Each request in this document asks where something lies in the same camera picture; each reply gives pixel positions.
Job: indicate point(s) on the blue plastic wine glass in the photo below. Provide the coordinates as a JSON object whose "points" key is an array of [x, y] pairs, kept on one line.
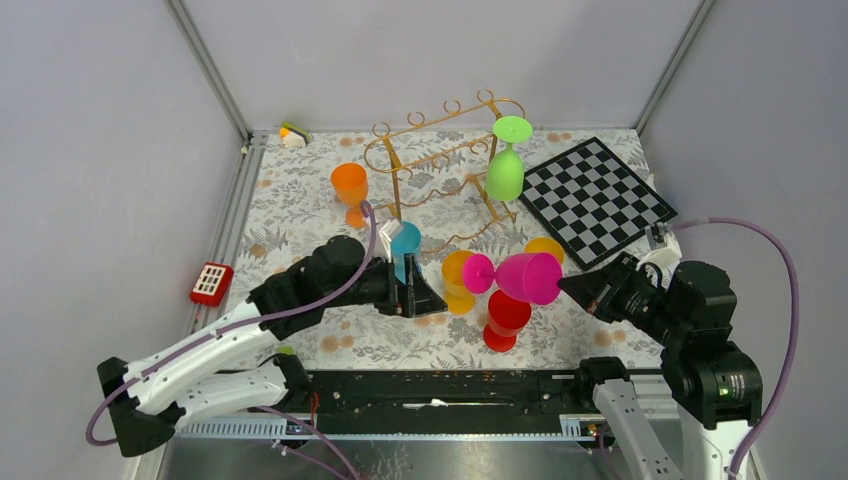
{"points": [[406, 241]]}

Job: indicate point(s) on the floral patterned table mat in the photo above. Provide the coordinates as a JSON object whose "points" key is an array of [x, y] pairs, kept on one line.
{"points": [[294, 209]]}

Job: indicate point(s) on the red white small block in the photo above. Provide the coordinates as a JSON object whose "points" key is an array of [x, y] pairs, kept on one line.
{"points": [[212, 284]]}

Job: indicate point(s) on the orange plastic wine glass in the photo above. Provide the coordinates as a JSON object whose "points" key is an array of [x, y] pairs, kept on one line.
{"points": [[349, 181]]}

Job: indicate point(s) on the red plastic wine glass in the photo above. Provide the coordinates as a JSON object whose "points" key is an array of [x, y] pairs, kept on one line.
{"points": [[506, 318]]}

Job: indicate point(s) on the magenta plastic wine glass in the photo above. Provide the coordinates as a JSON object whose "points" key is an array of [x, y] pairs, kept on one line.
{"points": [[527, 277]]}

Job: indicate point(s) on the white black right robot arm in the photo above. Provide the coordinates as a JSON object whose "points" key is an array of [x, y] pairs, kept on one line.
{"points": [[717, 388]]}

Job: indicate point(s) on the yellow plastic wine glass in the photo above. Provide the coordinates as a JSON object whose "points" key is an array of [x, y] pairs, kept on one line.
{"points": [[458, 298], [546, 245]]}

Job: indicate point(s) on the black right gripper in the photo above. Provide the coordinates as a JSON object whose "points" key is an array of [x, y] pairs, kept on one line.
{"points": [[597, 288]]}

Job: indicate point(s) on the yellow plastic wine glass right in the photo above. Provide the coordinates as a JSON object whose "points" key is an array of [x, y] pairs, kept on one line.
{"points": [[546, 245]]}

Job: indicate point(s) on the gold wire wine glass rack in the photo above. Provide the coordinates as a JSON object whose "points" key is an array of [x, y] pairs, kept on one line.
{"points": [[437, 172]]}

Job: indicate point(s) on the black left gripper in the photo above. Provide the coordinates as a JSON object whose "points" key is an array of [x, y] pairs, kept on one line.
{"points": [[415, 298]]}

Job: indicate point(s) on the yellow plastic wine glass front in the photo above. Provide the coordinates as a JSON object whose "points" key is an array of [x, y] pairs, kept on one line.
{"points": [[458, 298]]}

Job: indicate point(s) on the black white checkerboard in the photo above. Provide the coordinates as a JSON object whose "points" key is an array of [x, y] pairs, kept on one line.
{"points": [[592, 203]]}

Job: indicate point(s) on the orange white green toy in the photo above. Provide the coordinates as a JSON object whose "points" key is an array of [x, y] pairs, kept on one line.
{"points": [[293, 136]]}

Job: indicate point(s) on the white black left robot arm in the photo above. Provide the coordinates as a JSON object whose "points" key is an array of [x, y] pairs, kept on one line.
{"points": [[149, 400]]}

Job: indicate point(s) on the green plastic wine glass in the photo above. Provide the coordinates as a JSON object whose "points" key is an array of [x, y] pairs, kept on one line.
{"points": [[505, 176]]}

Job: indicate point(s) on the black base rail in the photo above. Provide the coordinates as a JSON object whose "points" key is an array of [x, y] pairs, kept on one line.
{"points": [[444, 403]]}

